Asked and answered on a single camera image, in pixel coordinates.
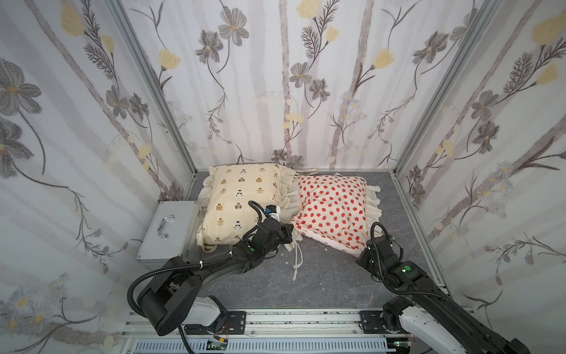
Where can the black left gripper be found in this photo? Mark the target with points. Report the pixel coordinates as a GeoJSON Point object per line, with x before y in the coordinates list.
{"type": "Point", "coordinates": [283, 232]}

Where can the silver aluminium case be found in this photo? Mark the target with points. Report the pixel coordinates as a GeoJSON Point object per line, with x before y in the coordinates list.
{"type": "Point", "coordinates": [172, 233]}

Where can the cream animal print pillow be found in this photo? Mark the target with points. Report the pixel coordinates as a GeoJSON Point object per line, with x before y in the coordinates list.
{"type": "Point", "coordinates": [227, 192]}

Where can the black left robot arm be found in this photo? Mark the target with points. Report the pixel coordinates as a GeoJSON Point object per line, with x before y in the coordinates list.
{"type": "Point", "coordinates": [166, 296]}

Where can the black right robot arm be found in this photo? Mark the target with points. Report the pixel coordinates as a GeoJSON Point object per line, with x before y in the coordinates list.
{"type": "Point", "coordinates": [421, 308]}

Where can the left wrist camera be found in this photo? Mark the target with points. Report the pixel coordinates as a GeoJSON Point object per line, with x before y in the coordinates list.
{"type": "Point", "coordinates": [274, 212]}

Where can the strawberry print ruffled pillow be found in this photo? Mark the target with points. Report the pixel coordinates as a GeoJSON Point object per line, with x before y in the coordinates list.
{"type": "Point", "coordinates": [337, 211]}

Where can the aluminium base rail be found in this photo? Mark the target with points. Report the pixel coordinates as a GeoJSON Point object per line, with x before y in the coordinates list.
{"type": "Point", "coordinates": [331, 330]}

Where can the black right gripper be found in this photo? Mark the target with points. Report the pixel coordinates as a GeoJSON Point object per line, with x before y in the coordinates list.
{"type": "Point", "coordinates": [369, 257]}

